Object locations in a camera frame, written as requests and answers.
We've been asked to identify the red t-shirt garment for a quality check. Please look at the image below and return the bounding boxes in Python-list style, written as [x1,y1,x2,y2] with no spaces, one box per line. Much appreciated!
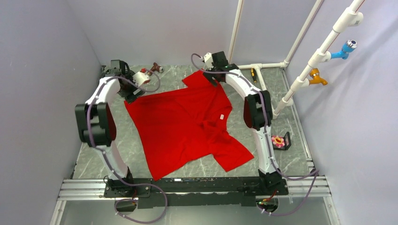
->
[125,71,253,180]

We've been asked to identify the pink flower plush brooch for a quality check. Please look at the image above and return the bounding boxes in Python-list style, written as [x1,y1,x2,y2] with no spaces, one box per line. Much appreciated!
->
[271,135,285,149]

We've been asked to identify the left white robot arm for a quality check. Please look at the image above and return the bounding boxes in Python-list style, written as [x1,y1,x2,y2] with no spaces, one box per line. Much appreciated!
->
[75,60,151,197]

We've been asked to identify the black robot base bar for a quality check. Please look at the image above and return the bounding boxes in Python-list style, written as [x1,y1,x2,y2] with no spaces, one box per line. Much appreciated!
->
[104,176,289,209]

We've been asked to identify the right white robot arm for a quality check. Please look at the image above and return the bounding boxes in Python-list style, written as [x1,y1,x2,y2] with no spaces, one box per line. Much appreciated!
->
[202,52,286,195]

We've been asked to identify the brown pipe fitting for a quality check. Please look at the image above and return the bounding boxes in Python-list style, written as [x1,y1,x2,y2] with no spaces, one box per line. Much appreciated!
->
[150,62,164,73]

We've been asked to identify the yellow black screwdriver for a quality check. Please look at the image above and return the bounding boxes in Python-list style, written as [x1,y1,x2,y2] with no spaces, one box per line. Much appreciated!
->
[251,68,258,83]

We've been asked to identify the orange pipe tap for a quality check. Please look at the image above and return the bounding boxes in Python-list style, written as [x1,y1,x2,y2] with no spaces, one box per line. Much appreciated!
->
[309,68,328,86]

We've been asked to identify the blue pipe tap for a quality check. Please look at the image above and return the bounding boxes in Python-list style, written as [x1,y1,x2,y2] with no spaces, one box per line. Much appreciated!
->
[331,40,357,60]

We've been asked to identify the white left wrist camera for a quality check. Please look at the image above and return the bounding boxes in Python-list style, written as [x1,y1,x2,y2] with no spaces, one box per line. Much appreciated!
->
[132,68,151,87]

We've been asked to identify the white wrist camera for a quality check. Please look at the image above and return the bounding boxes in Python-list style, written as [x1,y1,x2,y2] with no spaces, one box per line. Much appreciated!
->
[202,52,214,70]
[132,68,151,87]

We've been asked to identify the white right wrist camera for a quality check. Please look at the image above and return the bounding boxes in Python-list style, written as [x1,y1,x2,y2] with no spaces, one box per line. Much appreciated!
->
[202,52,214,70]

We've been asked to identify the small black square frame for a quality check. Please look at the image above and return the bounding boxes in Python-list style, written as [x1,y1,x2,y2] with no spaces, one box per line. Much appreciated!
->
[275,131,291,150]

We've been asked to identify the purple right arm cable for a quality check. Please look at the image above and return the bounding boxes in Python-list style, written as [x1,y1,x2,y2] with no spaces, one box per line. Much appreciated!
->
[190,53,320,218]

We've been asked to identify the white pvc pipe frame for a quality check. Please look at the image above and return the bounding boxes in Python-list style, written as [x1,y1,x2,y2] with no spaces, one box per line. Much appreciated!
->
[227,0,366,120]

